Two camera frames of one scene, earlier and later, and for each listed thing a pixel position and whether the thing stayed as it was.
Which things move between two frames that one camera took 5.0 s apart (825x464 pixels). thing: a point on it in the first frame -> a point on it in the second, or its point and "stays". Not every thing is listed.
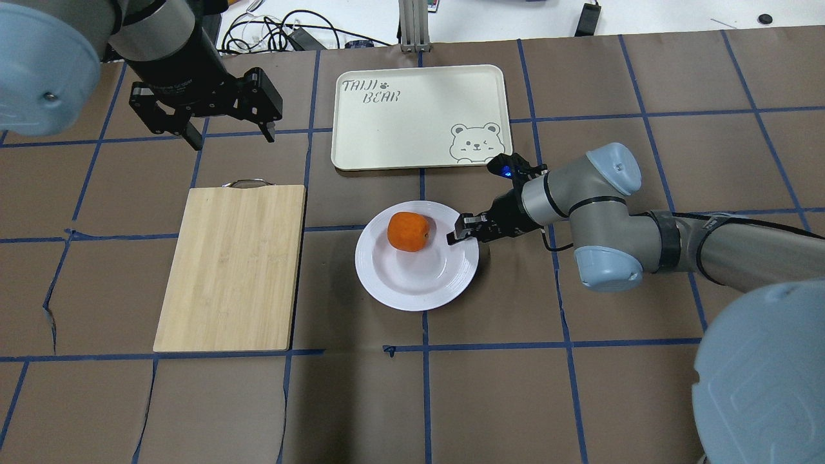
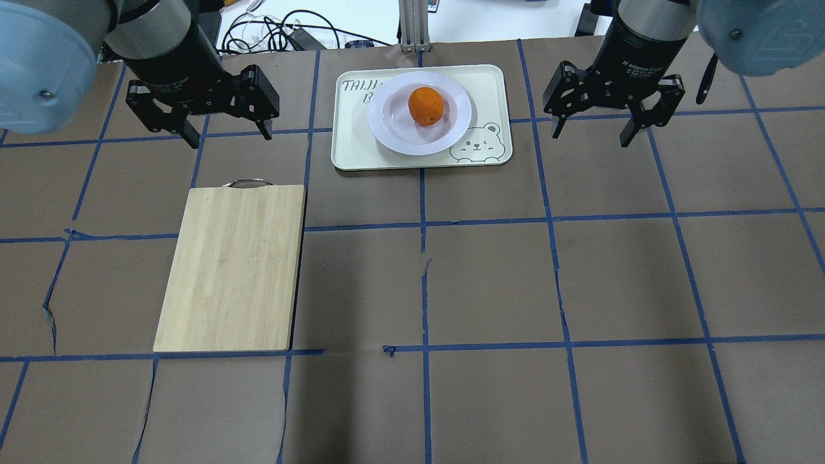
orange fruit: x=407 y=231 -> x=426 y=106
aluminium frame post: x=414 y=22 stays
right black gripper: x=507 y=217 -> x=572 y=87
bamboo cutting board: x=234 y=279 stays
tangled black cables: x=300 y=30 stays
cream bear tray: x=419 y=117 stays
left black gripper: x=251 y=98 stays
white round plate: x=416 y=281 -> x=389 y=118
